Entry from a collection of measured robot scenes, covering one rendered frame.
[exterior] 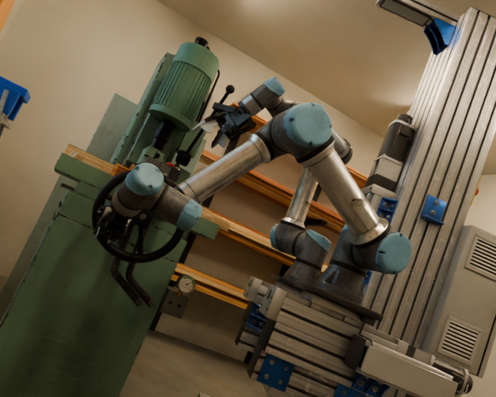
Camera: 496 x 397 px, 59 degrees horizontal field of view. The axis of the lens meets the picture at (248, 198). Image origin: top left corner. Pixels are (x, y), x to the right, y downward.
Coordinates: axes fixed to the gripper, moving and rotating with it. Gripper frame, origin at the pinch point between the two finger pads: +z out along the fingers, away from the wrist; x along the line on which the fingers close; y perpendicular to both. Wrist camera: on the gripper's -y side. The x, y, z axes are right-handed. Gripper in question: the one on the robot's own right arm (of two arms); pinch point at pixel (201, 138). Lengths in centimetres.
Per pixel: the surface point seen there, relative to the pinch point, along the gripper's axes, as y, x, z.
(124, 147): -23.4, 3.3, 30.6
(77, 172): 2.7, -28.5, 35.7
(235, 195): -105, 230, 45
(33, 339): 39, -21, 76
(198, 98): -15.0, -1.5, -7.2
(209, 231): 28.7, 9.8, 17.2
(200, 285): -34, 190, 101
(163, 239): 26.6, -1.2, 30.2
